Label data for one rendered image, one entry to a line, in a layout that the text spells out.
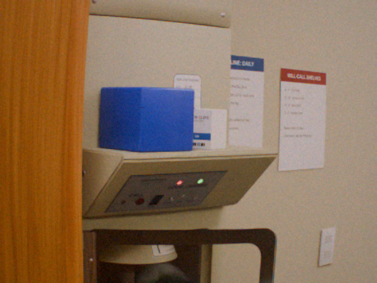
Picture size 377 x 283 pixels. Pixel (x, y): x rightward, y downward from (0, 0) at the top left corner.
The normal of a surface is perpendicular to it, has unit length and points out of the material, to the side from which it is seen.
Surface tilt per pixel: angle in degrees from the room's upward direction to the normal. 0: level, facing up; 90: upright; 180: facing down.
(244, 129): 90
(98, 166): 90
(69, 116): 90
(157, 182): 135
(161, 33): 90
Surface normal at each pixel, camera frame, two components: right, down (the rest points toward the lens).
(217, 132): 0.87, 0.05
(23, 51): -0.73, 0.01
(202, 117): -0.49, 0.03
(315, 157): 0.68, 0.06
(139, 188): 0.46, 0.75
